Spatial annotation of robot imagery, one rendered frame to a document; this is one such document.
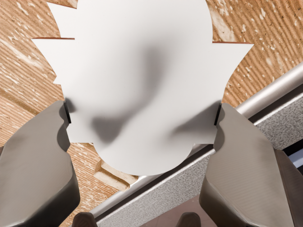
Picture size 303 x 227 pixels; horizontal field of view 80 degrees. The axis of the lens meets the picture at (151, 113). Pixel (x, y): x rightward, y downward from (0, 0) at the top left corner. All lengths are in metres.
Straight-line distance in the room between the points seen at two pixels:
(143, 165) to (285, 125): 0.24
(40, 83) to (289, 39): 0.27
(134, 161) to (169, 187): 0.23
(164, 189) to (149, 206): 0.07
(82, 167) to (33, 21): 0.21
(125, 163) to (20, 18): 0.17
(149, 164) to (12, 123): 0.20
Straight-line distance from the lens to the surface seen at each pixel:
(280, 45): 0.24
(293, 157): 0.50
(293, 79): 0.29
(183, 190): 0.39
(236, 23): 0.21
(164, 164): 0.16
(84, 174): 0.33
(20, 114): 0.28
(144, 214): 0.46
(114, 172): 0.27
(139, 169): 0.16
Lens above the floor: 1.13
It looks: 57 degrees down
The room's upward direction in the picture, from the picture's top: 179 degrees clockwise
